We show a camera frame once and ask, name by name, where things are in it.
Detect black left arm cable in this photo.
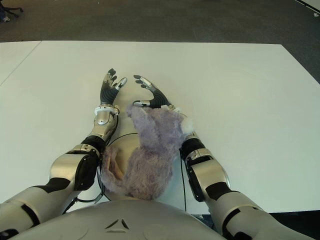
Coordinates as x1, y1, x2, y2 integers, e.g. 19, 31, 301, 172
61, 139, 113, 216

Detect black office chair base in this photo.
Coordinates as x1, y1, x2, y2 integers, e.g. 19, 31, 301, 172
4, 6, 25, 17

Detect silver robot torso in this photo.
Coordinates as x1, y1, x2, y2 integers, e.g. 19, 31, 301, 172
14, 197, 226, 240

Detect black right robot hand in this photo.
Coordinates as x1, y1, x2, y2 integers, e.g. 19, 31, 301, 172
132, 74, 173, 110

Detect white plate with black rim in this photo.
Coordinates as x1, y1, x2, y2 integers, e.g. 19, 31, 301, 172
108, 132, 141, 176

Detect purple plush bunny doll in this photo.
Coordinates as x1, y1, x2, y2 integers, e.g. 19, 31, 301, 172
99, 104, 196, 201

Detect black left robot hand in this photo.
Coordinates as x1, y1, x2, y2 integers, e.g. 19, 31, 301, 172
99, 67, 128, 107

